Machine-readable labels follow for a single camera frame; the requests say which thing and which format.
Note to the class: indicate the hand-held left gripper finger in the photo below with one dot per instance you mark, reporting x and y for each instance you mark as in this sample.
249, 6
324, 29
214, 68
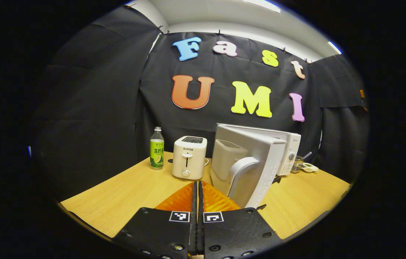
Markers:
193, 230
200, 230

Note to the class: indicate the white microwave oven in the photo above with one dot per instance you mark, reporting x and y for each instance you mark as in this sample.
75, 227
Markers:
257, 151

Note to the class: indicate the cream white toaster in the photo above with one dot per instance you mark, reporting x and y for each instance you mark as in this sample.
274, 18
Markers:
188, 158

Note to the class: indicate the green label drink bottle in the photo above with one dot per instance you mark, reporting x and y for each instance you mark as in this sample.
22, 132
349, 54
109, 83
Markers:
157, 151

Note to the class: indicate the white divided bean dish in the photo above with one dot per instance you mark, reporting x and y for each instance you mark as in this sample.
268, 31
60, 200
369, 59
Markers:
310, 168

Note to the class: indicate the black backdrop cloth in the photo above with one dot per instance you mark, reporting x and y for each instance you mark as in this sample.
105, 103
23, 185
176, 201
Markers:
98, 108

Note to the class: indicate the small ceiling light panel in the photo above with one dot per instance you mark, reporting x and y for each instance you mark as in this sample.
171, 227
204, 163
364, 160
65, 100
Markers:
335, 47

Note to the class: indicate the large ceiling light panel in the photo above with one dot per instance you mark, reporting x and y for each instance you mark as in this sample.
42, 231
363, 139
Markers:
262, 5

